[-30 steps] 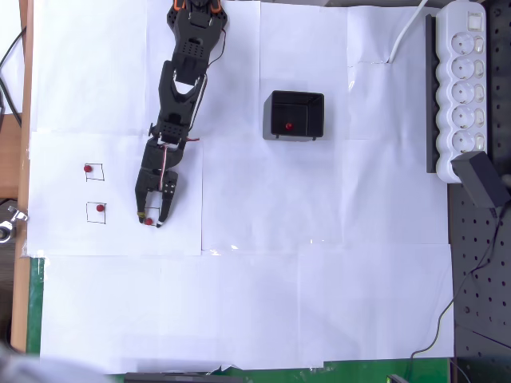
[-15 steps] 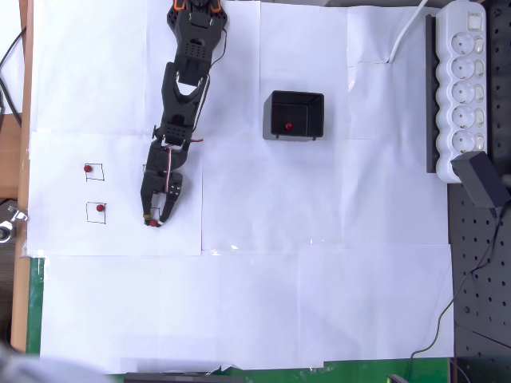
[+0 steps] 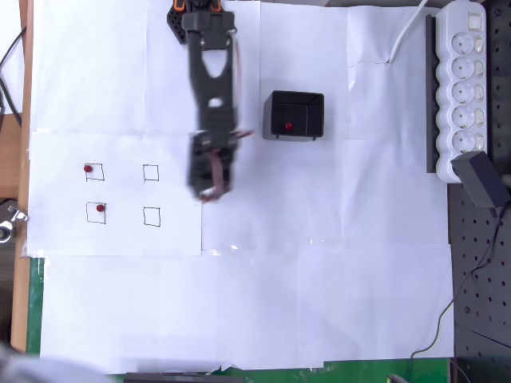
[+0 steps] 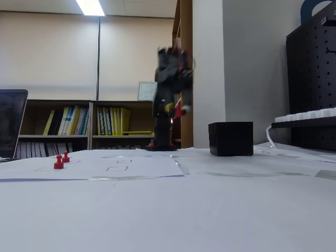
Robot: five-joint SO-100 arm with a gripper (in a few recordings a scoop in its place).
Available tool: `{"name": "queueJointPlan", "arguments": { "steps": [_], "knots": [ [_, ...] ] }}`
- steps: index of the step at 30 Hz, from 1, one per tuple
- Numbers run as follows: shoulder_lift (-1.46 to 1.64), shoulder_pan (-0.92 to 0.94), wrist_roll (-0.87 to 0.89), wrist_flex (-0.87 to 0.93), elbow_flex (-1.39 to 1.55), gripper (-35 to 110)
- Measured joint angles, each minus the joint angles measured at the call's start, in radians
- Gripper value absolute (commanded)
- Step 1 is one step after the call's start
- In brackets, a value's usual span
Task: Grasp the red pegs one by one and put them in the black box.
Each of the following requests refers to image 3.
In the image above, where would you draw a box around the arm servo cable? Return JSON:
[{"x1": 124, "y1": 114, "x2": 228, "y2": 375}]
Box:
[{"x1": 201, "y1": 30, "x2": 256, "y2": 200}]

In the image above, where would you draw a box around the white power cable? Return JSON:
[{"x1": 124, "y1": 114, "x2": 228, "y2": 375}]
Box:
[{"x1": 389, "y1": 0, "x2": 428, "y2": 65}]

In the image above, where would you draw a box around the white power strip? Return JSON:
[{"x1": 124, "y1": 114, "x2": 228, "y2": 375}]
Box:
[{"x1": 434, "y1": 0, "x2": 489, "y2": 184}]

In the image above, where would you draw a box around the paper sheet with drawn squares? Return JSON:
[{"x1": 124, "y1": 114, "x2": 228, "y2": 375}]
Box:
[{"x1": 26, "y1": 129, "x2": 204, "y2": 257}]

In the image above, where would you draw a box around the black square bin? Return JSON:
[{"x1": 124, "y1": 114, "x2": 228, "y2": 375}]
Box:
[{"x1": 262, "y1": 89, "x2": 325, "y2": 141}]

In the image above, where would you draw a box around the large white paper covering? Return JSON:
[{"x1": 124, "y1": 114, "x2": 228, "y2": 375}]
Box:
[{"x1": 30, "y1": 0, "x2": 456, "y2": 376}]

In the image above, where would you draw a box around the green mat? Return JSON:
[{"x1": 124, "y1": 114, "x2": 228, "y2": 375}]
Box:
[{"x1": 26, "y1": 257, "x2": 452, "y2": 383}]

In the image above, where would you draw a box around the thin black cable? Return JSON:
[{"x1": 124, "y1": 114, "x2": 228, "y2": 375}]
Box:
[{"x1": 406, "y1": 206, "x2": 506, "y2": 383}]

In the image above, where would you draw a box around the metal clamp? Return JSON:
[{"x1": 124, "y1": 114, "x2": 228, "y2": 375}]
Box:
[{"x1": 0, "y1": 205, "x2": 30, "y2": 243}]

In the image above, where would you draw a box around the blurry grey object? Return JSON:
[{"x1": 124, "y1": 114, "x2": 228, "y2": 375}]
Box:
[{"x1": 0, "y1": 341, "x2": 107, "y2": 383}]

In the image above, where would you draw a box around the black power adapter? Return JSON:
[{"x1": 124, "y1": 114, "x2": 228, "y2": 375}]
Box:
[{"x1": 450, "y1": 150, "x2": 510, "y2": 208}]

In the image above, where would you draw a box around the black flat device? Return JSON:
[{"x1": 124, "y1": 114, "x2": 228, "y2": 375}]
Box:
[{"x1": 124, "y1": 370, "x2": 244, "y2": 383}]

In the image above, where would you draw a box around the dark ribbed object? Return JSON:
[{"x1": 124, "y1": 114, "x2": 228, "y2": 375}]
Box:
[{"x1": 0, "y1": 241, "x2": 22, "y2": 340}]

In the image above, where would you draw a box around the black pegboard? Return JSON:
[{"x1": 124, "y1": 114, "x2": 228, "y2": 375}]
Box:
[{"x1": 446, "y1": 0, "x2": 511, "y2": 383}]

